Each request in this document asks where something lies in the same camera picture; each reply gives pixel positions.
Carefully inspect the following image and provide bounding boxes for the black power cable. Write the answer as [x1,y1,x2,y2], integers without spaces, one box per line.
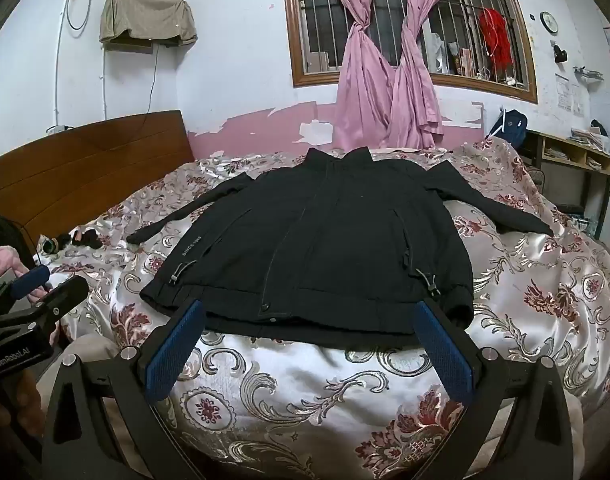
[134,44,160,123]

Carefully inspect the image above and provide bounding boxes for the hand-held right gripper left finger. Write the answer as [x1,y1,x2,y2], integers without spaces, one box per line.
[41,299,208,480]

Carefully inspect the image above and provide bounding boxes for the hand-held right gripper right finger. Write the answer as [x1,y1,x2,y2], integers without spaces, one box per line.
[414,296,575,480]

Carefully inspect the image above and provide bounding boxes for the stack of papers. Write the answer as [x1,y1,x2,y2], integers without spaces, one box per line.
[570,127,610,153]

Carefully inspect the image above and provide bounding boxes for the dark furry item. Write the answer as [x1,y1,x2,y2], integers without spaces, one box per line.
[72,227,104,249]

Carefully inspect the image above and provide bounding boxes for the pink curtain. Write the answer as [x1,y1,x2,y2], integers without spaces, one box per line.
[320,0,398,150]
[387,0,443,150]

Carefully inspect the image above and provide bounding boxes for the black jacket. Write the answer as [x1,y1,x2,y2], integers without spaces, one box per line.
[126,146,555,348]

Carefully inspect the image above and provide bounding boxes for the white wall pipe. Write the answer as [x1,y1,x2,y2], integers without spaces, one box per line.
[54,0,82,128]

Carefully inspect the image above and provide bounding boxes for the wall air conditioner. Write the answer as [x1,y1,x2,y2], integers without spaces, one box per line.
[107,35,158,52]

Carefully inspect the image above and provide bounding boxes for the person's left hand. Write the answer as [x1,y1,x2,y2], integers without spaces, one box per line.
[0,367,43,438]

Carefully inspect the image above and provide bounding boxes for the wooden headboard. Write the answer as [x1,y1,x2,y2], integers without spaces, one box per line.
[0,110,196,246]

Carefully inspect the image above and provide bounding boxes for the pink cloth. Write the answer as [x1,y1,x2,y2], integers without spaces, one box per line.
[0,246,28,279]

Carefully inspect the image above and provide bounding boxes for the wooden framed barred window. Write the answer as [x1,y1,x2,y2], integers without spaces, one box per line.
[281,0,538,105]

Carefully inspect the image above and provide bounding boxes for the white bag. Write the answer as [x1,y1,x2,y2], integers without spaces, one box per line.
[427,32,448,73]

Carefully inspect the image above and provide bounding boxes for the white paper wall calendar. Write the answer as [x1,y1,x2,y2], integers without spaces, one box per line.
[555,74,585,116]

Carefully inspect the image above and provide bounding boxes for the wooden open shelf unit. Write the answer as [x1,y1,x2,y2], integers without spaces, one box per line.
[522,130,610,241]

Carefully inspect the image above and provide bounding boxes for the olive cloth cover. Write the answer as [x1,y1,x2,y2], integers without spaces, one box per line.
[99,0,198,45]

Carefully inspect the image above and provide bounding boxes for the small cartons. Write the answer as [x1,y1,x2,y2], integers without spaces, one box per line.
[452,46,478,77]

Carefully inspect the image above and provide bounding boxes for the dark blue backpack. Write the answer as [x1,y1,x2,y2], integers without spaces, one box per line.
[488,109,528,148]

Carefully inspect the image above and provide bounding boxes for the red hanging garment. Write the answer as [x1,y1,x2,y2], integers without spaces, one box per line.
[478,7,517,83]

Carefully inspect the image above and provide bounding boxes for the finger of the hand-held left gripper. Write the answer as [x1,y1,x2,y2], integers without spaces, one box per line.
[32,276,90,331]
[11,266,52,301]

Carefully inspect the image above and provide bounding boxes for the floral satin bedspread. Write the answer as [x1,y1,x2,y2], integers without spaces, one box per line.
[20,137,610,480]

